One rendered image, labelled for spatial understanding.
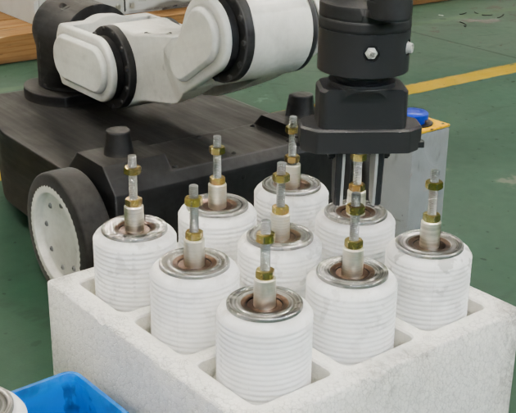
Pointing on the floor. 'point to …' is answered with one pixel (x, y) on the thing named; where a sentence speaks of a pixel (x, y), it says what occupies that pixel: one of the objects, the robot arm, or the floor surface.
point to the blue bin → (66, 396)
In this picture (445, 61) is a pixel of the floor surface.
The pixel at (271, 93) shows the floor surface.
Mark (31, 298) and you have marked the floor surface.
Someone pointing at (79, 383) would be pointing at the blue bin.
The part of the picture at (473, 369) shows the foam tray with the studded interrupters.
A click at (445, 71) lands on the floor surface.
